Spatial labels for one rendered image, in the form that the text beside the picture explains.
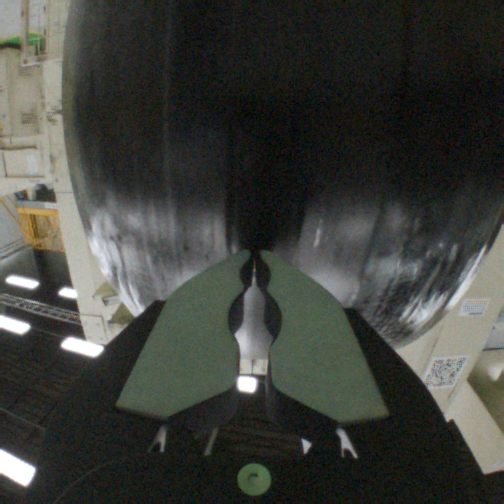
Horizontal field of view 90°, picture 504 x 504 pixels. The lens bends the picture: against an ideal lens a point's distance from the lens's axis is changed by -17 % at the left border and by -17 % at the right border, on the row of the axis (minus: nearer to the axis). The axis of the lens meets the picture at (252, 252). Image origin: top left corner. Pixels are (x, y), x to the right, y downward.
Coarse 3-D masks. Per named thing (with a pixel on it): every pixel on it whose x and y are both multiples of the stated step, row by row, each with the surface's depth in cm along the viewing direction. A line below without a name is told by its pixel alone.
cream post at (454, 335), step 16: (496, 240) 34; (496, 256) 35; (480, 272) 36; (496, 272) 36; (480, 288) 37; (496, 288) 37; (496, 304) 38; (448, 320) 39; (464, 320) 39; (480, 320) 39; (432, 336) 40; (448, 336) 40; (464, 336) 40; (480, 336) 40; (400, 352) 47; (416, 352) 42; (432, 352) 41; (448, 352) 41; (464, 352) 41; (480, 352) 42; (416, 368) 43; (464, 368) 43; (448, 400) 46
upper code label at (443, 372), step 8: (432, 360) 42; (440, 360) 42; (448, 360) 42; (456, 360) 42; (464, 360) 42; (432, 368) 43; (440, 368) 43; (448, 368) 43; (456, 368) 43; (424, 376) 43; (432, 376) 43; (440, 376) 43; (448, 376) 43; (456, 376) 44; (432, 384) 44; (440, 384) 44; (448, 384) 44
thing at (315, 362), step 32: (256, 256) 13; (288, 288) 10; (320, 288) 10; (288, 320) 9; (320, 320) 9; (288, 352) 8; (320, 352) 8; (352, 352) 8; (288, 384) 7; (320, 384) 7; (352, 384) 7; (288, 416) 7; (320, 416) 6; (352, 416) 6; (384, 416) 6
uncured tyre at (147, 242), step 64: (128, 0) 10; (192, 0) 10; (256, 0) 10; (320, 0) 10; (384, 0) 10; (448, 0) 9; (64, 64) 13; (128, 64) 11; (192, 64) 10; (256, 64) 10; (320, 64) 10; (384, 64) 10; (448, 64) 10; (64, 128) 15; (128, 128) 12; (192, 128) 11; (256, 128) 11; (320, 128) 11; (384, 128) 11; (448, 128) 11; (128, 192) 13; (192, 192) 13; (256, 192) 13; (320, 192) 13; (384, 192) 12; (448, 192) 12; (128, 256) 15; (192, 256) 14; (320, 256) 14; (384, 256) 14; (448, 256) 14; (256, 320) 18; (384, 320) 18
